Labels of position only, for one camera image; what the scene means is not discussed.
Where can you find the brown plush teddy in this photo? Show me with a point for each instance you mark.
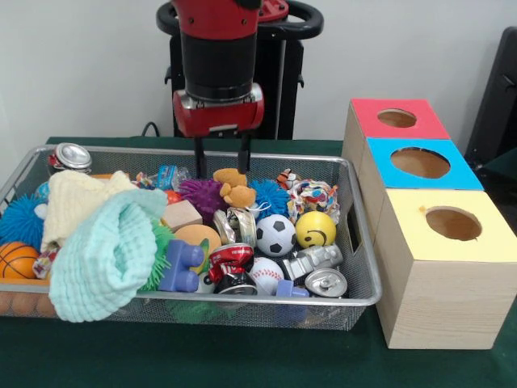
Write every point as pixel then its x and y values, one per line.
pixel 234 190

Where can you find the cream knitted cloth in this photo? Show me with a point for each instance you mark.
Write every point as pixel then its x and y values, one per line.
pixel 77 202

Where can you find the crumpled silver can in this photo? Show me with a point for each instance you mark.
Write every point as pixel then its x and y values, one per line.
pixel 315 259

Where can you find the white toy baseball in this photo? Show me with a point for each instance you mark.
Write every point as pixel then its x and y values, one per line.
pixel 266 276

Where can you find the shallow clear mesh bin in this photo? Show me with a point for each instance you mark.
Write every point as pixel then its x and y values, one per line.
pixel 339 242

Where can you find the open silver can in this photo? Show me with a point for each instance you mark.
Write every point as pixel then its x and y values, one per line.
pixel 236 228

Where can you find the large blue toy brick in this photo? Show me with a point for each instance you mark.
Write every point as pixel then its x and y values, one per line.
pixel 181 265

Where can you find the mint green knitted cloth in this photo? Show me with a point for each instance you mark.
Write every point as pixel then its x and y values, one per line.
pixel 105 259

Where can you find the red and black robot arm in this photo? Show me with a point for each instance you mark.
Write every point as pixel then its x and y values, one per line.
pixel 218 56

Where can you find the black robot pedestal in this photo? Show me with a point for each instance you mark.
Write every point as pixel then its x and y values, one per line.
pixel 299 81

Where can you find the purple spiky toy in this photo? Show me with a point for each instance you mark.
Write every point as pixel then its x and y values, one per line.
pixel 200 198

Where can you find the wooden box with three holes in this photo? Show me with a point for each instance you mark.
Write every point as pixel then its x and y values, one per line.
pixel 436 283

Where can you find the small soccer ball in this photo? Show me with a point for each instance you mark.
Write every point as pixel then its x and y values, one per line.
pixel 276 235

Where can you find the silver crushed can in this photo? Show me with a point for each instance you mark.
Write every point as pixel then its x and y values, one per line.
pixel 325 283

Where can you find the yellow smiley ball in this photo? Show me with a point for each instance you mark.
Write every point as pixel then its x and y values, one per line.
pixel 315 230

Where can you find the red crushed can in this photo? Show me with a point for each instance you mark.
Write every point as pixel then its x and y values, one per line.
pixel 232 263

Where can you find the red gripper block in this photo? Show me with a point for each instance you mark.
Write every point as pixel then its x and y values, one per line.
pixel 218 121

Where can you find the dark green table cloth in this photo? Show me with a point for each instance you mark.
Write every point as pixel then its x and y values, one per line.
pixel 242 356

